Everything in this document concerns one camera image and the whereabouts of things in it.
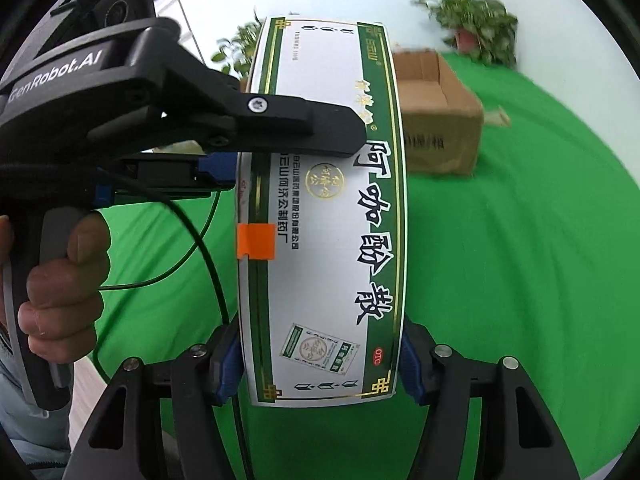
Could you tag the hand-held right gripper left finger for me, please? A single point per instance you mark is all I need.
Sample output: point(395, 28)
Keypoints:
point(231, 360)

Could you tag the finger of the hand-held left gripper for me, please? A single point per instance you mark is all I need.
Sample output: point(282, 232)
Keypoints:
point(215, 166)
point(300, 127)

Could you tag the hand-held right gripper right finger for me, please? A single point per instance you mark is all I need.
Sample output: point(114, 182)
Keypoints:
point(412, 365)

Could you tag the white and green medicine box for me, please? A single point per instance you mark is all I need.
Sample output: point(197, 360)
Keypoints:
point(325, 260)

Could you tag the large cardboard box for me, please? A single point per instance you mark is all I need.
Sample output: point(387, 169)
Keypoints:
point(440, 125)

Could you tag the person's left hand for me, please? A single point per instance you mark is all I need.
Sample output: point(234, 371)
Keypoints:
point(65, 305)

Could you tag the leafy green potted plant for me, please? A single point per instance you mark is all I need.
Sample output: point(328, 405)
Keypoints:
point(237, 50)

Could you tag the green cloth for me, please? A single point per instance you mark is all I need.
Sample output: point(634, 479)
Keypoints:
point(500, 260)

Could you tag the potted plant with pink pot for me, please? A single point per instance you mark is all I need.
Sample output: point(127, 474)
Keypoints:
point(475, 20)

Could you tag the person's grey trousers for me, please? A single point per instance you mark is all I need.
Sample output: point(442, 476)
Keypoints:
point(25, 435)

